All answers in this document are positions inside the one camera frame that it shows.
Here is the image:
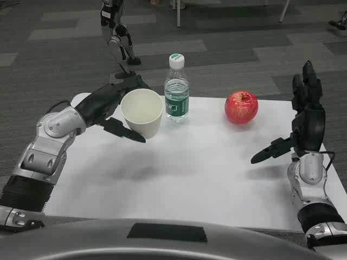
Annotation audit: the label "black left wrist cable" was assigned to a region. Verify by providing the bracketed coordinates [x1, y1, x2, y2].
[45, 100, 72, 113]

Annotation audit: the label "clear water bottle green label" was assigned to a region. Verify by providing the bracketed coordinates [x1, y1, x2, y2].
[164, 53, 190, 122]

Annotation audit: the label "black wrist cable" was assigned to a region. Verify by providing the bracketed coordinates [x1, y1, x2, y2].
[319, 151, 336, 197]
[45, 100, 72, 113]

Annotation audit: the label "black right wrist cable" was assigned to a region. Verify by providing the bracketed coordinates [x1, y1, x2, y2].
[319, 151, 336, 197]

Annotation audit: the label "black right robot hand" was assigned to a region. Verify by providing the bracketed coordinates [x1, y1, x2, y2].
[250, 60, 326, 164]

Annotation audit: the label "white paper cup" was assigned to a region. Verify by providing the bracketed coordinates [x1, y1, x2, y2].
[120, 88, 164, 140]

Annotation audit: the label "black robot foot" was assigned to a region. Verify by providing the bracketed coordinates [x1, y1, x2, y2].
[327, 10, 347, 31]

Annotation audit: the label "red apple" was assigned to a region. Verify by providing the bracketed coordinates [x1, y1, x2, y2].
[224, 90, 259, 125]

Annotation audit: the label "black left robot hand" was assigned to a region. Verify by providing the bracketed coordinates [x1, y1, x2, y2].
[74, 71, 151, 144]

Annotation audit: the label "humanoid robot legs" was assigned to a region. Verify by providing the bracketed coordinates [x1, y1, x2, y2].
[99, 0, 142, 74]

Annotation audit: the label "silver robot chest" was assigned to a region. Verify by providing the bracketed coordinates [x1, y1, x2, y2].
[0, 218, 323, 260]

